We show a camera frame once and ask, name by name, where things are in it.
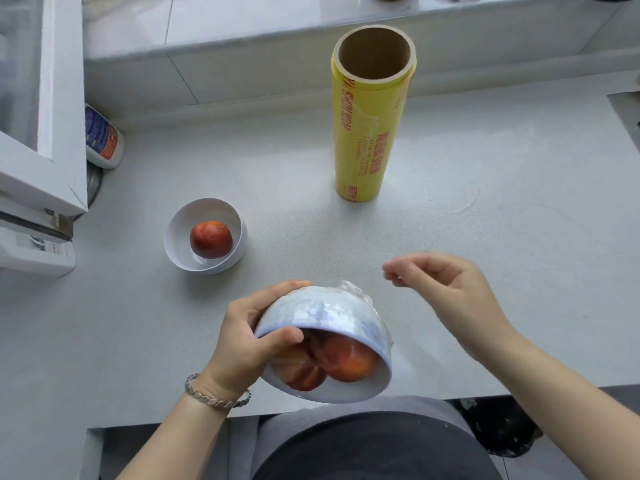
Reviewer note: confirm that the person's right hand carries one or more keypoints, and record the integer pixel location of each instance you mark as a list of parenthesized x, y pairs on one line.
[(465, 299)]

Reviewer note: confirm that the person's left hand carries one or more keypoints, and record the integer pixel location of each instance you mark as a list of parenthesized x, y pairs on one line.
[(237, 349)]

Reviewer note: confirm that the white bowl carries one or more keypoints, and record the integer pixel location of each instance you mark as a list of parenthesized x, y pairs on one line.
[(177, 232), (320, 309)]

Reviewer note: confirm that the clear cling film sheet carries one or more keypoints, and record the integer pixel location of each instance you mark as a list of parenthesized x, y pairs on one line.
[(357, 290)]

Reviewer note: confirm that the yellow plastic wrap roll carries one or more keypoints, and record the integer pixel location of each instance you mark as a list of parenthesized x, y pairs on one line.
[(362, 154)]

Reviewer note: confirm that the person's right forearm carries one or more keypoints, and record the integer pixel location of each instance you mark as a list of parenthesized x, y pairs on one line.
[(575, 409)]

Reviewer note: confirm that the black speckled bag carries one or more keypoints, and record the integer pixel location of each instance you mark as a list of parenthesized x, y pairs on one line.
[(500, 424)]

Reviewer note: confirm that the grey shirt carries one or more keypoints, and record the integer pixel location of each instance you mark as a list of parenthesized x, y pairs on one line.
[(360, 444)]

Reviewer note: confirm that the white appliance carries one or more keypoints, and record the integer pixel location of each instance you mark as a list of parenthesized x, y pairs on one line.
[(30, 259)]

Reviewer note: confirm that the steel sink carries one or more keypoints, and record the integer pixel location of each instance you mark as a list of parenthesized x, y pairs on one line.
[(627, 112)]

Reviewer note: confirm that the white bottle blue orange label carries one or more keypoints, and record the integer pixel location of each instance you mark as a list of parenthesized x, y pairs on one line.
[(102, 137)]

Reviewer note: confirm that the white open window sash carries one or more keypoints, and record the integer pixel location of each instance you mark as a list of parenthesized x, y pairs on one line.
[(67, 119)]

